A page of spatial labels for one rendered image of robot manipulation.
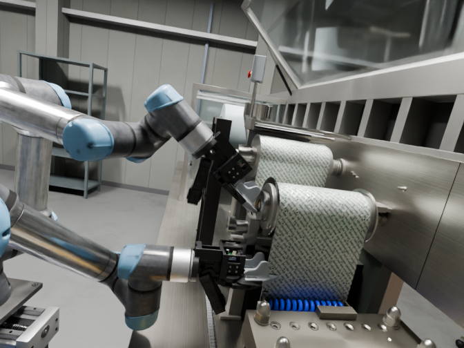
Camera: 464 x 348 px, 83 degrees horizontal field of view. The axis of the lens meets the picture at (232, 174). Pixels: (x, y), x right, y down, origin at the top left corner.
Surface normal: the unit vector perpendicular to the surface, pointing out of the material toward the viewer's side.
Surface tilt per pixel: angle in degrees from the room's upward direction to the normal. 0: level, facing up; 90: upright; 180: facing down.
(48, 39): 90
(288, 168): 92
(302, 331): 0
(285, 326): 0
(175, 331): 0
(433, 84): 90
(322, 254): 90
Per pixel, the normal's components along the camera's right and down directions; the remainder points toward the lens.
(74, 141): -0.37, 0.14
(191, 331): 0.16, -0.96
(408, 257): -0.98, -0.12
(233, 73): -0.01, 0.22
